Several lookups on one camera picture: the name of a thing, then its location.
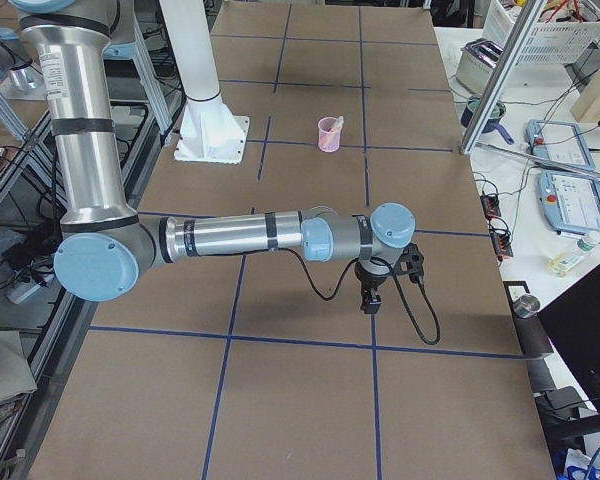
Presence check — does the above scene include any small steel cup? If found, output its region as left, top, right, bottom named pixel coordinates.
left=512, top=293, right=541, bottom=319

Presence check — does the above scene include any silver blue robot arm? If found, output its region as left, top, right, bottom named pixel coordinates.
left=0, top=27, right=45, bottom=99
left=15, top=1, right=416, bottom=313

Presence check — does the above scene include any white chrome toaster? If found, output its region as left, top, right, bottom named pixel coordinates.
left=456, top=38, right=504, bottom=93

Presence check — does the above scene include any plastic bottle yellow liquid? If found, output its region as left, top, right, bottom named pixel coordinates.
left=547, top=230, right=600, bottom=277

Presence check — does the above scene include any black monitor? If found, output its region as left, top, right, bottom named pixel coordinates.
left=539, top=263, right=600, bottom=410

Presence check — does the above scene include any far blue teach pendant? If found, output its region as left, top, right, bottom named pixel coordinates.
left=526, top=119, right=595, bottom=171

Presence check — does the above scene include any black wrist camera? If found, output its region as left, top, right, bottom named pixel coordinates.
left=394, top=243, right=424, bottom=284

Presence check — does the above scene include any white plastic basket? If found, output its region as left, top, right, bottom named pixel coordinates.
left=483, top=1, right=600, bottom=64

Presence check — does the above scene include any orange highlighter pen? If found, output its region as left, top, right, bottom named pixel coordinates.
left=326, top=116, right=344, bottom=135

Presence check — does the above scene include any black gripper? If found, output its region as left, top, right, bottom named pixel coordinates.
left=355, top=262, right=387, bottom=314

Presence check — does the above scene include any pink translucent pen holder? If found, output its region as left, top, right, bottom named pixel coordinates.
left=318, top=117, right=342, bottom=153

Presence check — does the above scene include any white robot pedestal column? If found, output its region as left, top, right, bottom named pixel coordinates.
left=160, top=0, right=250, bottom=164

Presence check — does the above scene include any blue saucepan with lid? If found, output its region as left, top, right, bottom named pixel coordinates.
left=460, top=95, right=515, bottom=145

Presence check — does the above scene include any blue teach pendant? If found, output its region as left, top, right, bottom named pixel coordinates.
left=526, top=119, right=595, bottom=171
left=538, top=170, right=600, bottom=234

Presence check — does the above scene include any near blue teach pendant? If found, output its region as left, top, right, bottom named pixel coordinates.
left=538, top=170, right=600, bottom=234

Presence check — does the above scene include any black camera cable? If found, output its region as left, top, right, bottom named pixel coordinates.
left=289, top=249, right=441, bottom=346

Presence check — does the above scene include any aluminium frame post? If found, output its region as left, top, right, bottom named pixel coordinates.
left=459, top=0, right=545, bottom=155

